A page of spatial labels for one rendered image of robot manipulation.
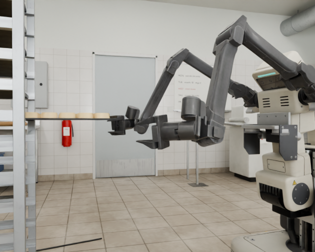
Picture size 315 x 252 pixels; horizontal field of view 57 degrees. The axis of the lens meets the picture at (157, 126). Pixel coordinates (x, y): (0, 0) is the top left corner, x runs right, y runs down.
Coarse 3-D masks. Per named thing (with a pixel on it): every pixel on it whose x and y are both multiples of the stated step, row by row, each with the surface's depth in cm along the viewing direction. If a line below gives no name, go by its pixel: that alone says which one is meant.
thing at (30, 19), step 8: (32, 0) 125; (32, 8) 125; (32, 16) 125; (32, 24) 125; (32, 40) 125; (32, 48) 126; (32, 64) 126; (32, 80) 126; (32, 88) 126; (32, 104) 126; (32, 128) 126; (32, 144) 126; (32, 152) 126; (32, 168) 126; (32, 184) 126; (32, 192) 126; (32, 208) 126; (32, 216) 126; (32, 232) 127; (32, 248) 127
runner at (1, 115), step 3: (0, 111) 84; (3, 111) 85; (6, 111) 85; (9, 111) 85; (0, 114) 84; (3, 114) 85; (6, 114) 85; (9, 114) 85; (0, 117) 84; (3, 117) 85; (6, 117) 85; (9, 117) 85; (12, 117) 85
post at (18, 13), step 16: (16, 0) 83; (16, 16) 83; (16, 32) 83; (16, 48) 83; (16, 64) 83; (16, 80) 83; (16, 96) 83; (16, 112) 83; (16, 128) 83; (16, 144) 83; (16, 160) 83; (16, 176) 83; (16, 192) 83; (16, 208) 83; (16, 224) 83; (16, 240) 83
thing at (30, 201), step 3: (9, 198) 123; (12, 198) 124; (27, 198) 125; (30, 198) 126; (33, 198) 126; (0, 201) 122; (3, 201) 122; (6, 201) 123; (9, 201) 123; (12, 201) 124; (27, 201) 125; (30, 201) 126; (33, 201) 126; (27, 204) 124; (30, 204) 124; (33, 204) 124
